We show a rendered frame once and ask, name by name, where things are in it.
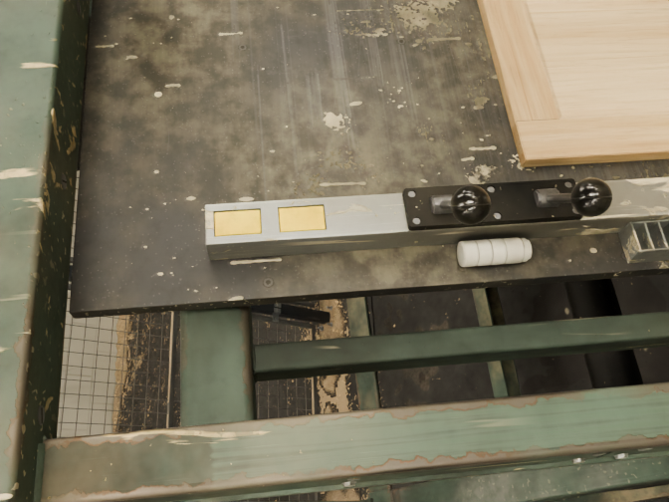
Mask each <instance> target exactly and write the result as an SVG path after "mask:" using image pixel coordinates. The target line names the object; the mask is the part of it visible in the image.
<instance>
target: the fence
mask: <svg viewBox="0 0 669 502"><path fill-rule="evenodd" d="M604 182H606V183H607V184H608V186H609V187H610V189H611V192H612V201H611V204H610V206H609V208H608V209H607V210H606V211H605V212H604V213H602V214H601V215H598V216H594V217H587V216H583V217H582V218H581V219H580V220H568V221H553V222H537V223H522V224H507V225H491V226H476V227H461V228H446V229H430V230H415V231H410V230H409V229H408V225H407V219H406V213H405V207H404V201H403V196H402V193H390V194H373V195H358V196H341V197H324V198H308V199H291V200H274V201H257V202H241V203H224V204H207V205H205V242H206V248H207V252H208V256H209V259H210V260H223V259H238V258H252V257H267V256H282V255H297V254H311V253H326V252H340V251H355V250H369V249H384V248H399V247H413V246H428V245H443V244H458V243H459V242H460V241H468V240H473V241H474V240H482V239H497V238H512V237H519V238H526V239H531V238H546V237H561V236H574V235H589V234H604V233H618V232H619V231H620V230H621V229H623V228H624V227H625V226H626V225H627V224H628V223H629V222H635V221H650V220H665V219H669V177H656V178H640V179H623V180H606V181H604ZM308 206H323V207H324V214H325V223H326V229H324V230H309V231H293V232H280V227H279V208H292V207H308ZM243 210H260V213H261V226H262V234H247V235H232V236H216V237H215V223H214V213H215V212H226V211H243Z"/></svg>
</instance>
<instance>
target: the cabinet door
mask: <svg viewBox="0 0 669 502"><path fill-rule="evenodd" d="M477 1H478V5H479V9H480V13H481V17H482V20H483V24H484V28H485V32H486V35H487V39H488V43H489V47H490V50H491V54H492V58H493V62H494V65H495V69H496V73H497V77H498V81H499V84H500V88H501V92H502V96H503V99H504V103H505V107H506V111H507V114H508V118H509V122H510V126H511V129H512V133H513V137H514V141H515V145H516V148H517V152H518V156H519V160H520V163H521V167H533V166H551V165H568V164H586V163H603V162H620V161H637V160H655V159H669V0H477Z"/></svg>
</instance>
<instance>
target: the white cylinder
mask: <svg viewBox="0 0 669 502"><path fill-rule="evenodd" d="M531 257H532V245H531V242H530V241H529V240H527V239H526V238H519V237H512V238H497V239H482V240H474V241H473V240H468V241H460V242H459V243H458V246H457V258H458V262H459V265H460V266H461V267H473V266H487V265H501V264H515V263H521V262H527V261H528V259H530V258H531Z"/></svg>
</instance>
